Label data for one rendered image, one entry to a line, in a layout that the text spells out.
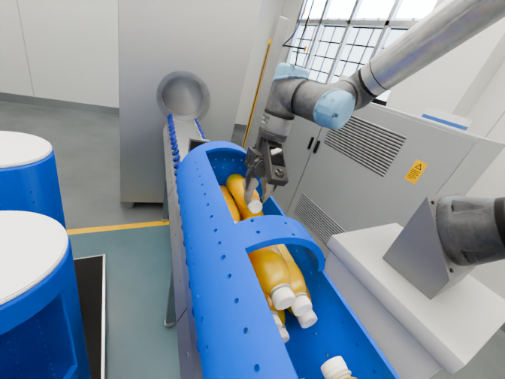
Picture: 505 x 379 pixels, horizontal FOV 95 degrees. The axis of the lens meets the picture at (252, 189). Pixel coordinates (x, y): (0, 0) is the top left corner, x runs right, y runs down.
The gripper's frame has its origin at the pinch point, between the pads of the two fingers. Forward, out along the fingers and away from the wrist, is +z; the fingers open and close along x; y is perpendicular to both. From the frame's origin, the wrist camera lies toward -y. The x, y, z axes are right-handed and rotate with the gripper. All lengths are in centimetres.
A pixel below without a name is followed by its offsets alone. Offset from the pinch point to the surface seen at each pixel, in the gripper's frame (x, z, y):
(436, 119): -142, -34, 55
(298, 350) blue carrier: -2.9, 16.2, -32.2
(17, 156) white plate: 66, 11, 37
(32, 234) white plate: 51, 11, 1
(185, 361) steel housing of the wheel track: 18.4, 27.7, -24.1
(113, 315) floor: 43, 114, 46
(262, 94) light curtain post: -26, -21, 76
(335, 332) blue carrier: -7.8, 8.5, -33.7
